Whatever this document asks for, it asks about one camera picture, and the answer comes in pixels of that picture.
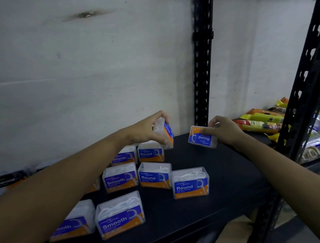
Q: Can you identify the person's left hand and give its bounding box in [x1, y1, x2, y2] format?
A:
[122, 110, 170, 146]

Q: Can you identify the person's right hand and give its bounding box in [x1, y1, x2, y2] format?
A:
[200, 115, 244, 147]

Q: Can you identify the pile of face-down floss boxes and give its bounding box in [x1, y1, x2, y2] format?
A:
[0, 146, 138, 191]

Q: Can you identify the black metal shelf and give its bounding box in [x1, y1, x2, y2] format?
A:
[50, 133, 275, 243]

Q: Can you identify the person's right forearm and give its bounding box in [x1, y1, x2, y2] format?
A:
[234, 133, 320, 240]

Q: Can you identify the person's left forearm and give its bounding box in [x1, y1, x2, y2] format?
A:
[0, 128, 130, 243]

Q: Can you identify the pile of colourful snack packets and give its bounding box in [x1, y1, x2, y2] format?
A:
[232, 97, 292, 145]

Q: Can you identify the clear plastic packet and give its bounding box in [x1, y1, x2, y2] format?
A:
[299, 146, 320, 165]

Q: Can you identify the blue plastic packet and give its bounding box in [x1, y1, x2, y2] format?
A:
[304, 116, 320, 148]

